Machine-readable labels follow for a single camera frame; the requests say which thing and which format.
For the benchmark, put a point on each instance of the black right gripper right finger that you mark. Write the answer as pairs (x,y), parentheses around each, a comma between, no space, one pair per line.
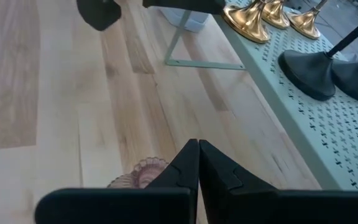
(225,177)

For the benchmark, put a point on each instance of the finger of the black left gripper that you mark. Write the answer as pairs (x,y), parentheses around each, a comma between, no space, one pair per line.
(185,4)

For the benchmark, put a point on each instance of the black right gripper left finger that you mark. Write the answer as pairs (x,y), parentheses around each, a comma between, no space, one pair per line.
(182,168)

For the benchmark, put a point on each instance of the pink ribbed glass candle holder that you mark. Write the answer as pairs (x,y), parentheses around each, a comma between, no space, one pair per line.
(145,172)

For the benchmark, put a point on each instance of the tall gold candlestick holder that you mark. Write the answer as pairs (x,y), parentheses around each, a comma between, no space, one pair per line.
(275,14)

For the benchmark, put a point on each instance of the black candlestick holder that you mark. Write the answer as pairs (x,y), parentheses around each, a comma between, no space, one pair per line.
(309,74)
(353,81)

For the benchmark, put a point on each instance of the white faceted planter pot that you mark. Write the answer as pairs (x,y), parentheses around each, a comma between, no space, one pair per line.
(194,23)

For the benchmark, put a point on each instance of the green perforated metal shelf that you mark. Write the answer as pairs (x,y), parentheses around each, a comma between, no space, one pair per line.
(337,140)

